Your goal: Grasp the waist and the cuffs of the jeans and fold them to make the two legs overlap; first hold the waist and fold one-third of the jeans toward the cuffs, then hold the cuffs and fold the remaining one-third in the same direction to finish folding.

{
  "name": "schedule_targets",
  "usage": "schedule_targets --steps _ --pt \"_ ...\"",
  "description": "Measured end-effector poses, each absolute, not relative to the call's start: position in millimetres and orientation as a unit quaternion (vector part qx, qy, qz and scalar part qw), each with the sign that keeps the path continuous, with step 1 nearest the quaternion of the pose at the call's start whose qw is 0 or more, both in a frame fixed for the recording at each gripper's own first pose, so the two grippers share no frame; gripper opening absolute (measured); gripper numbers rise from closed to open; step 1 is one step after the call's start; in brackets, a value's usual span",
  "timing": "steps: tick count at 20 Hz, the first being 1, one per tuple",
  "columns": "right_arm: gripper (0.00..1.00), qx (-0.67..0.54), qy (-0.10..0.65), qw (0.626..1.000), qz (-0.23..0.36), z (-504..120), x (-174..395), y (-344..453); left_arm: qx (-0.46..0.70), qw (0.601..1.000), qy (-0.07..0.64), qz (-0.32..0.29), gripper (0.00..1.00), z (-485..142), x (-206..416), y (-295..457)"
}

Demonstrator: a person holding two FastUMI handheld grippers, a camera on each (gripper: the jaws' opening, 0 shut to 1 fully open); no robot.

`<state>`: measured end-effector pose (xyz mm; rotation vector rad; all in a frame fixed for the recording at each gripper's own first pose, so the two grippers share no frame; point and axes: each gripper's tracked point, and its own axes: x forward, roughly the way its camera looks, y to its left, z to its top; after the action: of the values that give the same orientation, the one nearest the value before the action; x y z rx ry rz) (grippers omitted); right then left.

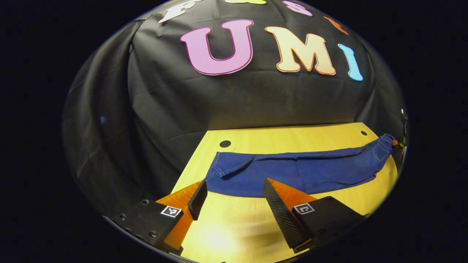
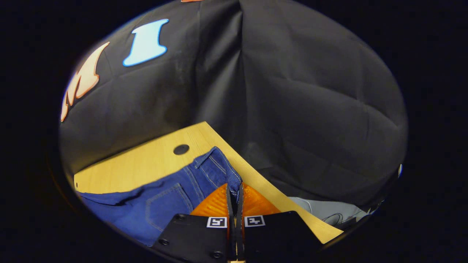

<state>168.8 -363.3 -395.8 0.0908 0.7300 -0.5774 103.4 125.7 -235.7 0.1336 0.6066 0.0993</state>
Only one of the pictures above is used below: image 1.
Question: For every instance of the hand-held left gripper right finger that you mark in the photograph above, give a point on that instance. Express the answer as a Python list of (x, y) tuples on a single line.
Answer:
[(279, 215)]

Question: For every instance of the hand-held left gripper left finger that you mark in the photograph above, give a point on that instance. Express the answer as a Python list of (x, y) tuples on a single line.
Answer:
[(198, 199)]

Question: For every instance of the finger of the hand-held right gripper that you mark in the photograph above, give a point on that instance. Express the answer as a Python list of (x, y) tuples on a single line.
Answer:
[(397, 144)]

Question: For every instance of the blue denim jeans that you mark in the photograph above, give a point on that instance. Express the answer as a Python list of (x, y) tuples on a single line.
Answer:
[(292, 171)]

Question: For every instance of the black backdrop cloth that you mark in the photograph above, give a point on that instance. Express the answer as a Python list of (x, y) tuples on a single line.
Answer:
[(237, 102)]

